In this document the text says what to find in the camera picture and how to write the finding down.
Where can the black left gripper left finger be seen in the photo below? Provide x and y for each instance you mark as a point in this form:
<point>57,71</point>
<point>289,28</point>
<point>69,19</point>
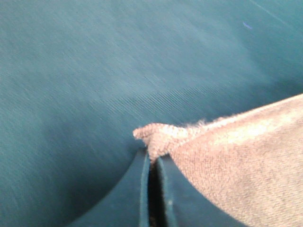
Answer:
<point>126,205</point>

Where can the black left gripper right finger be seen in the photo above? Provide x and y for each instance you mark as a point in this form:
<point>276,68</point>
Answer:
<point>184,206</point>

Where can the black fabric table cover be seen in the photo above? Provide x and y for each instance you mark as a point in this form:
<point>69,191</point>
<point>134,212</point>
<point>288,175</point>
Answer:
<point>78,76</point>

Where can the brown microfibre towel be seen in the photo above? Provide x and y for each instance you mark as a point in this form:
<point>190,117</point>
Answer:
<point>249,164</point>

